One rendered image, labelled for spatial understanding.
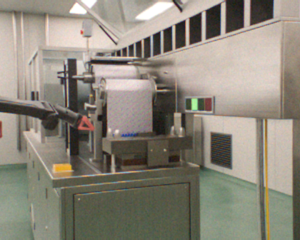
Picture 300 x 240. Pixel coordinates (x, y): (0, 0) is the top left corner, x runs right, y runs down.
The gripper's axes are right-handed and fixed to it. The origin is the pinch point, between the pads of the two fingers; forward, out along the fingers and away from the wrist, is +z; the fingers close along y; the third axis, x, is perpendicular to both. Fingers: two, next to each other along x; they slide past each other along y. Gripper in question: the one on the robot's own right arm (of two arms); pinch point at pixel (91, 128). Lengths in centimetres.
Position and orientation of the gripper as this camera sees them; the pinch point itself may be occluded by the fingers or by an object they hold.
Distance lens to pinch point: 181.6
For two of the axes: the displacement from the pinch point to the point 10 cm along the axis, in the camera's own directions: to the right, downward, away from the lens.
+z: 8.2, 4.7, 3.3
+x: 4.5, -8.8, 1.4
